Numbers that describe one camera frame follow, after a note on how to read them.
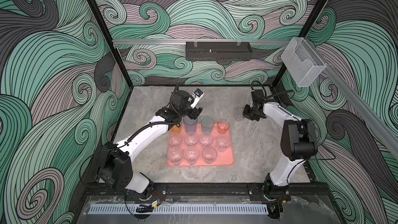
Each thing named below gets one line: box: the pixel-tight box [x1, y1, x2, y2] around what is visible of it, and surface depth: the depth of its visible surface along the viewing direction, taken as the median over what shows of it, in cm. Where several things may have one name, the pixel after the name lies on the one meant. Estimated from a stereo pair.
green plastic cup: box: [200, 116, 215, 136], surface depth 90 cm
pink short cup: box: [217, 119, 231, 135], surface depth 92 cm
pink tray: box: [166, 123, 235, 167], surface depth 87 cm
